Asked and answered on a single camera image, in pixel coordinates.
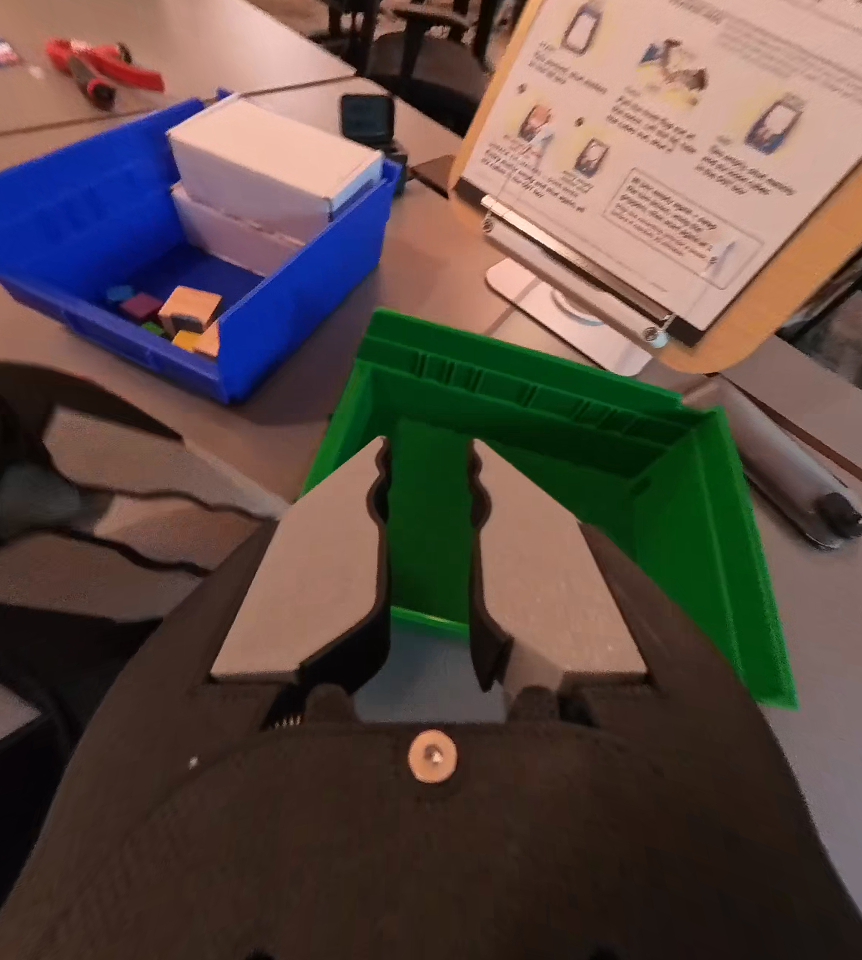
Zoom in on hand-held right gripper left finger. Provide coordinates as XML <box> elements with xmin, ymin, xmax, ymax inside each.
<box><xmin>209</xmin><ymin>435</ymin><xmax>393</xmax><ymax>695</ymax></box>

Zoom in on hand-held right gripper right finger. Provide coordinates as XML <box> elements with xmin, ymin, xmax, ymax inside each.
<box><xmin>467</xmin><ymin>438</ymin><xmax>650</xmax><ymax>695</ymax></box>

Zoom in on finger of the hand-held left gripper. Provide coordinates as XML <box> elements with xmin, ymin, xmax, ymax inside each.
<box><xmin>0</xmin><ymin>491</ymin><xmax>271</xmax><ymax>625</ymax></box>
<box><xmin>41</xmin><ymin>405</ymin><xmax>290</xmax><ymax>522</ymax></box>

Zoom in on pile of small coloured cubes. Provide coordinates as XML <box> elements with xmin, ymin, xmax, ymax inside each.
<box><xmin>104</xmin><ymin>283</ymin><xmax>224</xmax><ymax>361</ymax></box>

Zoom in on green plastic bin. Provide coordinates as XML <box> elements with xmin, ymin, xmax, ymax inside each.
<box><xmin>299</xmin><ymin>307</ymin><xmax>800</xmax><ymax>710</ymax></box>

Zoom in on wooden cube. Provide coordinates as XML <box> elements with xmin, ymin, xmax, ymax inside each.
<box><xmin>158</xmin><ymin>285</ymin><xmax>224</xmax><ymax>336</ymax></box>

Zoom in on blue plastic bin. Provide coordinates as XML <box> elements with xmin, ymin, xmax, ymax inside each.
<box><xmin>0</xmin><ymin>90</ymin><xmax>404</xmax><ymax>406</ymax></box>

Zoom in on white cardboard box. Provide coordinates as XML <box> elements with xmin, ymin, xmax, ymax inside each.
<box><xmin>170</xmin><ymin>186</ymin><xmax>308</xmax><ymax>280</ymax></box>
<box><xmin>167</xmin><ymin>99</ymin><xmax>386</xmax><ymax>224</ymax></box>

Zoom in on thick grey marker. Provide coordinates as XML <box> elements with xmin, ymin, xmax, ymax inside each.
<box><xmin>708</xmin><ymin>378</ymin><xmax>862</xmax><ymax>552</ymax></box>

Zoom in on silver tablet stand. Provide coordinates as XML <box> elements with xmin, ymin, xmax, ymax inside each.
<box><xmin>479</xmin><ymin>193</ymin><xmax>740</xmax><ymax>378</ymax></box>

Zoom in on instruction sheet on wooden stand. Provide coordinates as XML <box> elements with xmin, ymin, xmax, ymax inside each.
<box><xmin>447</xmin><ymin>0</ymin><xmax>862</xmax><ymax>376</ymax></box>

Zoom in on printed instruction sheet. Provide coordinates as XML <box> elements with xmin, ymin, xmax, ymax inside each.
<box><xmin>461</xmin><ymin>0</ymin><xmax>862</xmax><ymax>331</ymax></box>

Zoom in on red handled pliers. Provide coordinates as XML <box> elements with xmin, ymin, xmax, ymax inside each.
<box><xmin>44</xmin><ymin>37</ymin><xmax>166</xmax><ymax>110</ymax></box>

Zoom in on small black camera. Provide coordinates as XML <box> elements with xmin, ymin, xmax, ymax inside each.
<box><xmin>338</xmin><ymin>93</ymin><xmax>411</xmax><ymax>198</ymax></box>

